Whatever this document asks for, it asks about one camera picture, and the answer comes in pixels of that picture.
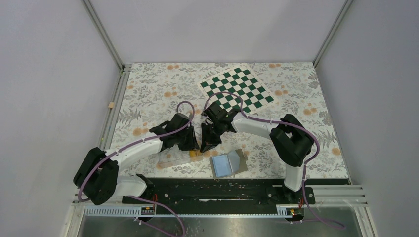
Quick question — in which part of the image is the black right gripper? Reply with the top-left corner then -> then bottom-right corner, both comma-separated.
201,121 -> 224,154

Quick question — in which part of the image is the grey leather card holder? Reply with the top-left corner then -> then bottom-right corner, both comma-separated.
209,149 -> 248,180

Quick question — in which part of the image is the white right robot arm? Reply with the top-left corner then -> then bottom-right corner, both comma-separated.
200,102 -> 315,203

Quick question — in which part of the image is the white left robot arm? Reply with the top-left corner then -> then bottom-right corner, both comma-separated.
73,113 -> 199,205

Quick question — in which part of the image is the clear plastic tray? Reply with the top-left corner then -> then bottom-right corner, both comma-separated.
157,148 -> 204,169

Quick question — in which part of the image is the floral tablecloth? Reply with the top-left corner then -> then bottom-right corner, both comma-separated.
110,62 -> 349,179

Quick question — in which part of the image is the green white chessboard mat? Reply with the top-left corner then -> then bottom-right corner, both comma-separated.
197,64 -> 277,115

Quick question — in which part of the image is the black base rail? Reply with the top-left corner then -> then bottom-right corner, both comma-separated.
141,177 -> 349,215

